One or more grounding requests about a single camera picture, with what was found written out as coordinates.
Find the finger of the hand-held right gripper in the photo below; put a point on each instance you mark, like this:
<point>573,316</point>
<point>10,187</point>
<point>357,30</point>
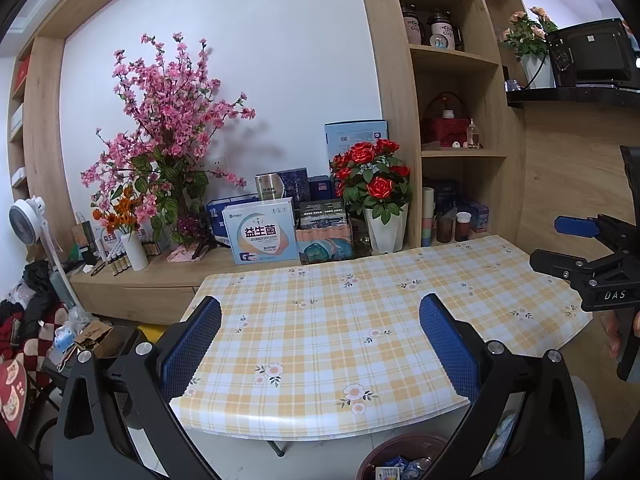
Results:
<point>575,225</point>
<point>560,264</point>

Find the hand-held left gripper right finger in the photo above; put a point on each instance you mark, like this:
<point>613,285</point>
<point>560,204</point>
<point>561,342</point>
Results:
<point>447,345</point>

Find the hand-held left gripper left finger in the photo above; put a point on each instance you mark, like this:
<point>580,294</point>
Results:
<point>192,345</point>

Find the brown round waste bin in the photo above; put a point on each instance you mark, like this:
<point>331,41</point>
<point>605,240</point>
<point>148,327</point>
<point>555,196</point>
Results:
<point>370,460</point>

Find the person's right hand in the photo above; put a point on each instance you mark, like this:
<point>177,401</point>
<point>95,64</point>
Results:
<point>614,335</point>

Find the black hard case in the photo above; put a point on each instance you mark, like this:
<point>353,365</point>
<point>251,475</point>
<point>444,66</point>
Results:
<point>131,342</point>

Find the low wooden cabinet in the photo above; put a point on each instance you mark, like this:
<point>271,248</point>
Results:
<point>150,290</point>

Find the pink cloth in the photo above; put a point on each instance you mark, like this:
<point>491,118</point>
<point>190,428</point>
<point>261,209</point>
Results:
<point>180,256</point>

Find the open cardboard box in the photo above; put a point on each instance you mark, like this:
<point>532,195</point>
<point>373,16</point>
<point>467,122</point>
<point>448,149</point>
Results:
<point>100,340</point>

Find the small blue carton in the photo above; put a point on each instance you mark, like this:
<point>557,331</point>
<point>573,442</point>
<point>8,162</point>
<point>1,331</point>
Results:
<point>479,212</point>

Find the black mini tripod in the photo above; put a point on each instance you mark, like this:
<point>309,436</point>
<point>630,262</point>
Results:
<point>205,249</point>

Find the white rimmed paper cup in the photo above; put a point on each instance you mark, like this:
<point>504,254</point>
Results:
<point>463,227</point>

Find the white ribbed vase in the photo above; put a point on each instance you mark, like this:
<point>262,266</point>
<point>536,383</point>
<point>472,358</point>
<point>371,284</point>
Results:
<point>135,252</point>

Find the row of small brown bottles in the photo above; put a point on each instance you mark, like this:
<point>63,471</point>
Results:
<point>116,262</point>

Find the brown tumbler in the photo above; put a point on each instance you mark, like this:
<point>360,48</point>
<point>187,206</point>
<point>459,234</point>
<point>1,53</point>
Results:
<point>444,230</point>

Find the clear plastic bag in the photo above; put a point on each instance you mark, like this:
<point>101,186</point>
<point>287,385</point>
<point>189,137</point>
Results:
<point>80,317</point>

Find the purple flower bunch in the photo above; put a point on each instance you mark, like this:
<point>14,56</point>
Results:
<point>192,227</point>

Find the white angular vase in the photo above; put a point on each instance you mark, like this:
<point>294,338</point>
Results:
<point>387,235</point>

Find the blue and white tissue pack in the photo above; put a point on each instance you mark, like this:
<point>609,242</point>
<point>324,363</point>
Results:
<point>64,341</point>

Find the stack of pastel cups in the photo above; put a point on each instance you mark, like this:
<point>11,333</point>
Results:
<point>427,217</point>

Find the black counter ledge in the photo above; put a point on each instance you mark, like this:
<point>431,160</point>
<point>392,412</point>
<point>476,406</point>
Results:
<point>565,96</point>

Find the large white and blue box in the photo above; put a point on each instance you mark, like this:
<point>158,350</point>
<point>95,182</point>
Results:
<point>262,235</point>

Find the blue and white carton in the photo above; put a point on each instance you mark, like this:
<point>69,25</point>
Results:
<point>217,215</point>

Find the dark blue shelf box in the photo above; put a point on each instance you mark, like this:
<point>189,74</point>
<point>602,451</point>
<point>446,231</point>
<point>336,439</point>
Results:
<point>445,195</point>

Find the person's right fleece leg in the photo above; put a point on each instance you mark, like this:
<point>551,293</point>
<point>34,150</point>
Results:
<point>590,425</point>

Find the small glass bottle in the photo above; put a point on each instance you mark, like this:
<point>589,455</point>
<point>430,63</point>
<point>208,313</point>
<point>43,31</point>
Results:
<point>473,136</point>

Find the orange flower bunch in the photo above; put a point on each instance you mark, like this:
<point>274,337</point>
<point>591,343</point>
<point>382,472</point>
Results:
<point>117,215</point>

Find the brown paper bag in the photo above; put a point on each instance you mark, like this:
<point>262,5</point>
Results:
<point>85,237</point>

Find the black garment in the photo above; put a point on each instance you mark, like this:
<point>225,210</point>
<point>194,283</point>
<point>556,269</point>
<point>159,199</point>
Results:
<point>42,295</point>

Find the peach and teal bowl pack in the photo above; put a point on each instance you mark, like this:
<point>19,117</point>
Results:
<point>325,245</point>

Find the red basket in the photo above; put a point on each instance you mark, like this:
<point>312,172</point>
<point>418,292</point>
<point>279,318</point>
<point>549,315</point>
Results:
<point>445,127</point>

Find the red checkered blanket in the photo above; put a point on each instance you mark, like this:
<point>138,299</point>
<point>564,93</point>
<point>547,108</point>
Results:
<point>22,350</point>

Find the black monitor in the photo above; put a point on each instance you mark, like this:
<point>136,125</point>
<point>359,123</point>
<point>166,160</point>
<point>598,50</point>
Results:
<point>595,50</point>

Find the silver and gold box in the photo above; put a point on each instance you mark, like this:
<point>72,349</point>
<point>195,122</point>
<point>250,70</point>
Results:
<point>269,185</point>

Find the black printed box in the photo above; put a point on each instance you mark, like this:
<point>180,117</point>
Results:
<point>322,214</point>

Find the red rose bouquet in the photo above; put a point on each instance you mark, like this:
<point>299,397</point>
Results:
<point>372,180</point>

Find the red round stool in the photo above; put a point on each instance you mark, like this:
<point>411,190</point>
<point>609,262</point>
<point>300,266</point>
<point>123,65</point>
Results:
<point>12,400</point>

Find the pink rose plant white pot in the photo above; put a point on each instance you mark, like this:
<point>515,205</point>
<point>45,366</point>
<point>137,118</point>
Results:
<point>532,40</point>

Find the dark blue floral box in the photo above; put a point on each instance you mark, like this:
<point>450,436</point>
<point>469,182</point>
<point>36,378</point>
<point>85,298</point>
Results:
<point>295,182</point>

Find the navy box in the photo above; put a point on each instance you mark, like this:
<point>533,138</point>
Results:
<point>320,189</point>

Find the white standing fan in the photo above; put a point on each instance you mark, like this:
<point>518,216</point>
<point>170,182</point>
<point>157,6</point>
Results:
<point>27,220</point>

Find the pink blossom bouquet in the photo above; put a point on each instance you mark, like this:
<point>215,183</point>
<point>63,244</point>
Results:
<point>160,125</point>

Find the wooden shelf unit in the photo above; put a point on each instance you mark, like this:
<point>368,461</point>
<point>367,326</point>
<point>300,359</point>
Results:
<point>395,85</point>

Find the light blue flat box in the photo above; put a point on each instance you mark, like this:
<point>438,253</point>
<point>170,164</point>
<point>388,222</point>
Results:
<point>355,132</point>

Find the pink lidded jar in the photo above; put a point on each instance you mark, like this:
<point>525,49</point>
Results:
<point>442,30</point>
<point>411,25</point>

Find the white wall socket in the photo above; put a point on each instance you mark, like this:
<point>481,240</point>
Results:
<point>218,162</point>

